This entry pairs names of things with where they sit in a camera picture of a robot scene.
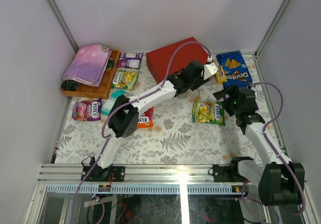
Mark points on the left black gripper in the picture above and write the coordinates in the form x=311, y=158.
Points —
x=200, y=76

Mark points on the orange wooden organizer tray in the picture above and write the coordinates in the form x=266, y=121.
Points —
x=103, y=90

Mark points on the red paper bag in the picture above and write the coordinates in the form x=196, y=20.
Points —
x=164, y=61

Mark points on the yellow candy packet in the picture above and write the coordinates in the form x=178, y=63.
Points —
x=220, y=76

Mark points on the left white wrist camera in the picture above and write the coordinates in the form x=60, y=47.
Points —
x=210, y=68

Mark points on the orange fruits candy packet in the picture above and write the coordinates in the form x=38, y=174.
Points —
x=146, y=119

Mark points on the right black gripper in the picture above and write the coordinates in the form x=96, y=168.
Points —
x=220, y=94

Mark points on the dark patterned item in tray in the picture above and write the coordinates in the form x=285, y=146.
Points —
x=70, y=85

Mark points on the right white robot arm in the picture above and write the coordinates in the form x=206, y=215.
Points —
x=279, y=181

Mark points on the blue snack packet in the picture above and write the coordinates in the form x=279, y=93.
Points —
x=235, y=69

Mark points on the teal candy packet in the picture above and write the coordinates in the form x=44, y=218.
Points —
x=108, y=104

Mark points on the aluminium front rail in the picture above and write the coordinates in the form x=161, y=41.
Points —
x=139, y=174

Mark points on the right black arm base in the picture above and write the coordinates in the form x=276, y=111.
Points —
x=228, y=173

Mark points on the folded purple cloth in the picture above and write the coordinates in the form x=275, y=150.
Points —
x=88, y=65

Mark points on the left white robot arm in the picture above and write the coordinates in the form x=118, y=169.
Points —
x=123, y=118

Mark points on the floral table mat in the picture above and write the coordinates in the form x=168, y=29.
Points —
x=173, y=139

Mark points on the purple berries candy packet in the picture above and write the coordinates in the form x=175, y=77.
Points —
x=87, y=110

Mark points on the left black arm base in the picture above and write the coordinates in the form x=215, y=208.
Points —
x=110, y=174

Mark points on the yellow green snack packet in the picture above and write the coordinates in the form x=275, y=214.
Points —
x=124, y=79
x=208, y=112

